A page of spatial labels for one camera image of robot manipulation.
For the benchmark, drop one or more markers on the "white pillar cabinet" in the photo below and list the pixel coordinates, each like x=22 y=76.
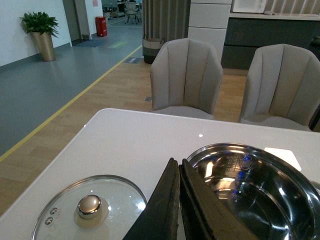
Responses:
x=208 y=22

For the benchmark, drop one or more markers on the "grey curtain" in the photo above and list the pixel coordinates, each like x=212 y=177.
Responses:
x=165 y=19

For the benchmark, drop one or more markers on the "grey office chair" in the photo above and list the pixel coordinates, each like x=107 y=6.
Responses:
x=131 y=11

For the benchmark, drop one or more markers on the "left beige upholstered chair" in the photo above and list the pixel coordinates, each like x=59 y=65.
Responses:
x=186 y=76

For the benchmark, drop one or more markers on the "potted green plant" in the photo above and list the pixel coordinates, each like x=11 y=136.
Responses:
x=42 y=28

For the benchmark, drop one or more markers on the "woven laundry basket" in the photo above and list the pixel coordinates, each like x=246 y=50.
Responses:
x=151 y=47

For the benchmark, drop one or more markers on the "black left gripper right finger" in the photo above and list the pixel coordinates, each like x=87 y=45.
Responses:
x=204 y=216

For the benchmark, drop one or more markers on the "glass pot lid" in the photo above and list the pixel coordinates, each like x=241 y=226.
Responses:
x=99 y=207

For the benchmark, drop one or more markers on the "white electric cooking pot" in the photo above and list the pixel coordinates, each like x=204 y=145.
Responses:
x=272 y=198

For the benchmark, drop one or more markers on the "white microwave oven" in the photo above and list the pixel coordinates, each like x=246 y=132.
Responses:
x=248 y=6

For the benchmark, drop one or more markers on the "red trash bin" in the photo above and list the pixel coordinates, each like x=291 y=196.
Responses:
x=101 y=26

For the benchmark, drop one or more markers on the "beige upholstered chair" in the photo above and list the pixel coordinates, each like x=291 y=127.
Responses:
x=186 y=76
x=280 y=88

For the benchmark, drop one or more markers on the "dark kitchen counter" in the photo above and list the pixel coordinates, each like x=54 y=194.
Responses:
x=245 y=35

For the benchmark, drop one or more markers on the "right beige upholstered chair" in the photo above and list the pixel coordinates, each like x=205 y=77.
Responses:
x=280 y=88

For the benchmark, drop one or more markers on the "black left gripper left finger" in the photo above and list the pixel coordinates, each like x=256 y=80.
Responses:
x=159 y=219

